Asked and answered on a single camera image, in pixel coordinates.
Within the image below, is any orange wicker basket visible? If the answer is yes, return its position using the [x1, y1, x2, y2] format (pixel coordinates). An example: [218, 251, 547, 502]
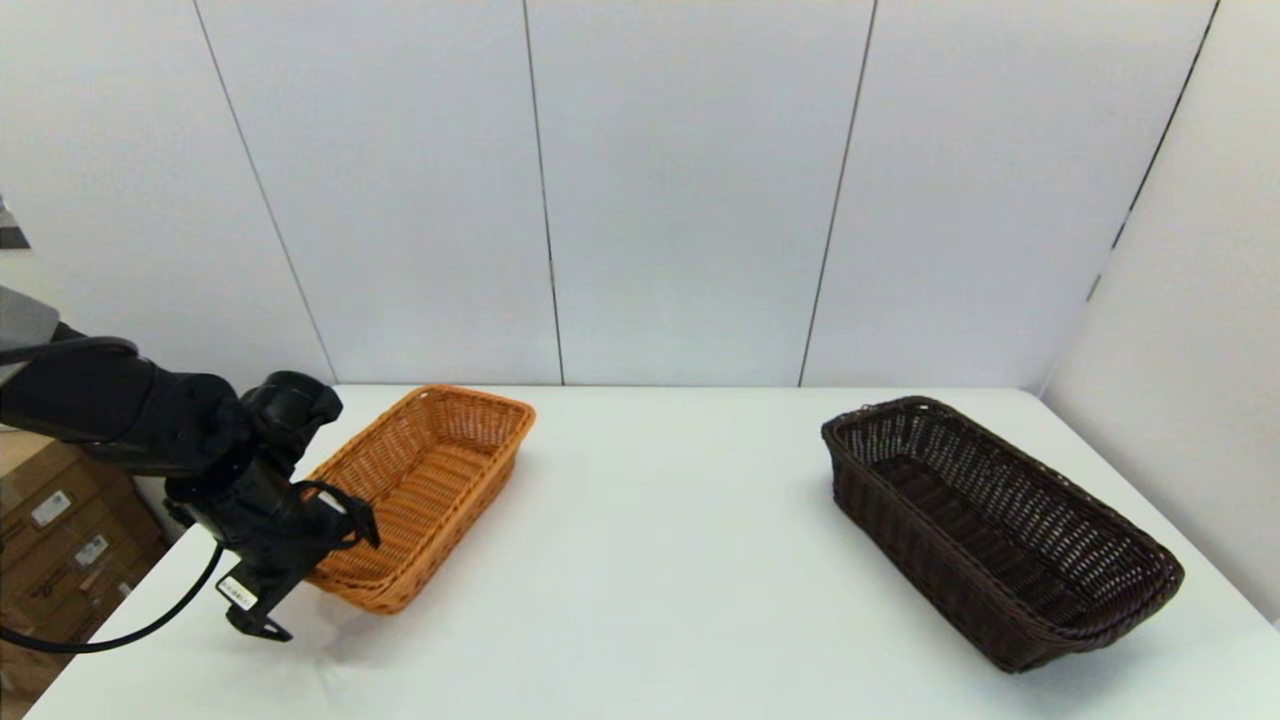
[300, 385, 536, 614]

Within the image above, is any dark brown wicker basket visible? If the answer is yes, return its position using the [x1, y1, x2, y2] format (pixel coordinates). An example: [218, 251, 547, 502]
[821, 396, 1186, 673]

